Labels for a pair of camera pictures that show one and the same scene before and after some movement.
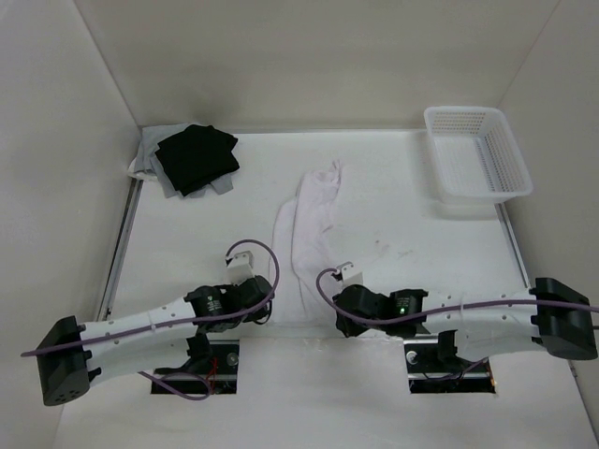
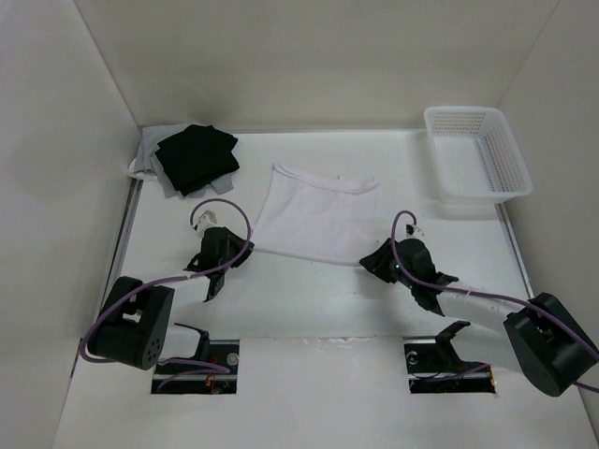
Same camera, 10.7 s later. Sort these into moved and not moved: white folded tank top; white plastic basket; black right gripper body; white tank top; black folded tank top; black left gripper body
Moved: white tank top; black left gripper body; black right gripper body
Not moved: white folded tank top; white plastic basket; black folded tank top
